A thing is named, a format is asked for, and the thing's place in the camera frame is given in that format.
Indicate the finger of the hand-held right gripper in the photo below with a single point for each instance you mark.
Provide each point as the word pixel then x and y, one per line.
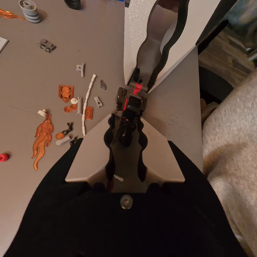
pixel 134 30
pixel 192 24

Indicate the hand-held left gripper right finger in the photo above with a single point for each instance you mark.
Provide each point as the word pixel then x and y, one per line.
pixel 162 160

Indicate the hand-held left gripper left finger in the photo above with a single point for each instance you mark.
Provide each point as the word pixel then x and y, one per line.
pixel 88 160

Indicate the lego wheel fork assembly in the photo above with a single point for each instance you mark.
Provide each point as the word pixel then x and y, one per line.
pixel 137 87

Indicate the black lego motorcycle body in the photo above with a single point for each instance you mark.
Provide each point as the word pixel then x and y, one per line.
pixel 132 104

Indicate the white instruction booklet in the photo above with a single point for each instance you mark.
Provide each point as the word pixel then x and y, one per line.
pixel 3 44

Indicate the black lego claw piece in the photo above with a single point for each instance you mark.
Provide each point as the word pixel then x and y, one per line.
pixel 73 141
pixel 67 129

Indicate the orange round lego stud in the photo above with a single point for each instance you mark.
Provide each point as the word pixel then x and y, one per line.
pixel 67 109
pixel 73 107
pixel 59 136

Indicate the large orange lego flame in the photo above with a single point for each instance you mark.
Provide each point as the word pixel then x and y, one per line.
pixel 43 134

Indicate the grey lego pin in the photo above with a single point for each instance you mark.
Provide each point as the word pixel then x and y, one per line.
pixel 79 105

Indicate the small light grey lego clip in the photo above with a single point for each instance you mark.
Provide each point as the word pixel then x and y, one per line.
pixel 98 101

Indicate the white round lego stud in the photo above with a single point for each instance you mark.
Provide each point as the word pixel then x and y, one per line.
pixel 42 112
pixel 73 100

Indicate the black lego tyre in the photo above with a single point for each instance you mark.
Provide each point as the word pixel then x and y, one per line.
pixel 73 5

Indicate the orange transparent lego slope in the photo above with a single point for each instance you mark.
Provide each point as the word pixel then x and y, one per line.
pixel 65 93

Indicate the red round lego stud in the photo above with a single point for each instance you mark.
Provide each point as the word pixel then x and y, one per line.
pixel 3 157

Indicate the dark grey lego plate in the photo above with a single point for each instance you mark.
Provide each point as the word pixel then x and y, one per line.
pixel 47 45

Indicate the grey lego wheel hub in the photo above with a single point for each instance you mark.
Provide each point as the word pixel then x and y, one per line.
pixel 30 10

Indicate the thin orange lego flame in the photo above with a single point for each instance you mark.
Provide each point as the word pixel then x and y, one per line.
pixel 10 15

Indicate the person's right hand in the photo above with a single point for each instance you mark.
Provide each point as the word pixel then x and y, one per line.
pixel 169 5

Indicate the person's left hand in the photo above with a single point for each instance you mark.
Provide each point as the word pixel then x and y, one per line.
pixel 110 185

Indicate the light grey lego bracket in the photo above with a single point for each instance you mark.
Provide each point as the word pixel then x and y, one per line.
pixel 82 70

